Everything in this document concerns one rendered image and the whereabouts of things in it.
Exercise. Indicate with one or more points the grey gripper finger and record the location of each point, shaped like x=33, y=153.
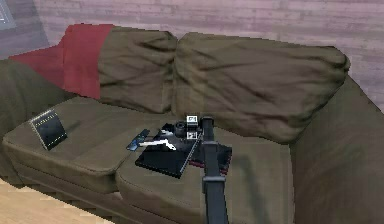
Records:
x=167, y=132
x=156, y=143

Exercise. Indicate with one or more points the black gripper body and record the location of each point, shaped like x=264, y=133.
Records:
x=180, y=129

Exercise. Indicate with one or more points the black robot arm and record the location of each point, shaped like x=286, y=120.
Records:
x=212, y=173

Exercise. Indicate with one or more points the olive brown sofa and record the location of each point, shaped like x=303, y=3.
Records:
x=260, y=83

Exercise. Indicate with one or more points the dark blue remote control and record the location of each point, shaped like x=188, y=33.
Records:
x=137, y=140

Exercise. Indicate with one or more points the dark red book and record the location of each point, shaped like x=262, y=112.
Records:
x=225, y=156

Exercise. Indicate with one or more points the red blanket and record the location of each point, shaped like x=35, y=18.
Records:
x=81, y=56

